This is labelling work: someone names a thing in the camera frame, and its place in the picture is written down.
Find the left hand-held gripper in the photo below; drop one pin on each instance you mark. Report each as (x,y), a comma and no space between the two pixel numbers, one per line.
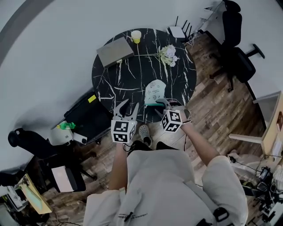
(120,131)

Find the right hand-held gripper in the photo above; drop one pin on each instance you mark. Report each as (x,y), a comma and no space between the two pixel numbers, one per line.
(172,120)

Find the person's right forearm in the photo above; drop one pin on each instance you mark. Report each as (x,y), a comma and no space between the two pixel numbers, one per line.
(199,143)

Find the person's left forearm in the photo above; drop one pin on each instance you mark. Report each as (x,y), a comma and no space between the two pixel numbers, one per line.
(118,167)

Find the person's grey clog shoe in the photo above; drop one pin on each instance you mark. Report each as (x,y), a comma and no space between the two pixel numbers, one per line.
(144,132)

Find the round black marble table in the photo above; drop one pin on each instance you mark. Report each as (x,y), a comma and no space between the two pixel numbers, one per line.
(132,83)

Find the person's black trousers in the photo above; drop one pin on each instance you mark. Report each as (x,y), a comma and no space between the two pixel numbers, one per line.
(139,145)

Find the black cabinet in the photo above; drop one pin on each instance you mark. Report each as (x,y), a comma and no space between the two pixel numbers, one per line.
(88,119)

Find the small white device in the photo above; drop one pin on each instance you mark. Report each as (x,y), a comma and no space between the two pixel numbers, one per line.
(79,138)

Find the artificial flower bunch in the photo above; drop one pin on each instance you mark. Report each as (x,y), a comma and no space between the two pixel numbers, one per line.
(169,54)

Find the green plastic bottle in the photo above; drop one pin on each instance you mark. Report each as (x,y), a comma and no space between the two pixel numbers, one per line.
(66,125)

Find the grey flat box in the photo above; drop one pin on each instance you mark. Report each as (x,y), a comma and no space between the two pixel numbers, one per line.
(115,51)

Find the white square box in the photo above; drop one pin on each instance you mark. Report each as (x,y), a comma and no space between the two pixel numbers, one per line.
(60,136)

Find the yellow paper cup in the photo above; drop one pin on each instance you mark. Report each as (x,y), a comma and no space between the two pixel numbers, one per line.
(136,36)

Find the white router with black antennas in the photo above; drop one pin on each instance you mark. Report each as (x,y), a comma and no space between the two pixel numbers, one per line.
(177,32)

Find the person's white shirt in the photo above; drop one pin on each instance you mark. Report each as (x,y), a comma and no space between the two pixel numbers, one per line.
(159,187)

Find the black office chair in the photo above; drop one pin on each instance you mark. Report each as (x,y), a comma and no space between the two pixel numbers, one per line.
(241,64)
(37,145)

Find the pink flat box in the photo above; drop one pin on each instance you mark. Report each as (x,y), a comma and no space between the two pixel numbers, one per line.
(62,178)

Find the black clip microphone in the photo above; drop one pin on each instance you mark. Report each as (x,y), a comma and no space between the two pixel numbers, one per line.
(129,216)

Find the white folding rack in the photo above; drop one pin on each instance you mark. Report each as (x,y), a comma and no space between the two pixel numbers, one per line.
(210,12)

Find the light wooden desk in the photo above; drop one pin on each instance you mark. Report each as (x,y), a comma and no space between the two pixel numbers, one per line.
(274,132)

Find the black harness buckle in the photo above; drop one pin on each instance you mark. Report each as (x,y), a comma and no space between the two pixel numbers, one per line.
(221,214)

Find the small wooden table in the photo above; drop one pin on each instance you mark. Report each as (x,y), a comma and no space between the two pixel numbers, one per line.
(43,206)

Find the pale green board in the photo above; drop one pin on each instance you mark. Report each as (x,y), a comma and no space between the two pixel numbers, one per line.
(34,198)

